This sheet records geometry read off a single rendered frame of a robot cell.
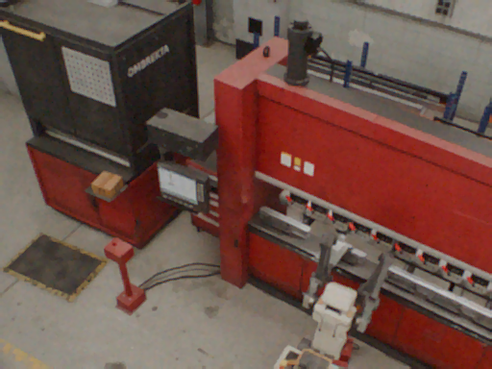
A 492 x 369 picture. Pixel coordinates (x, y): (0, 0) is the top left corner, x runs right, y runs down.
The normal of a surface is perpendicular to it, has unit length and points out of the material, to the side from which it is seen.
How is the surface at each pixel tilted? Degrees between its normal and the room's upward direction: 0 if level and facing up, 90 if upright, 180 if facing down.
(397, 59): 90
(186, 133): 0
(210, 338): 0
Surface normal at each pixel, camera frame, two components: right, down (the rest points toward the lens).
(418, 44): -0.44, 0.61
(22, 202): 0.07, -0.70
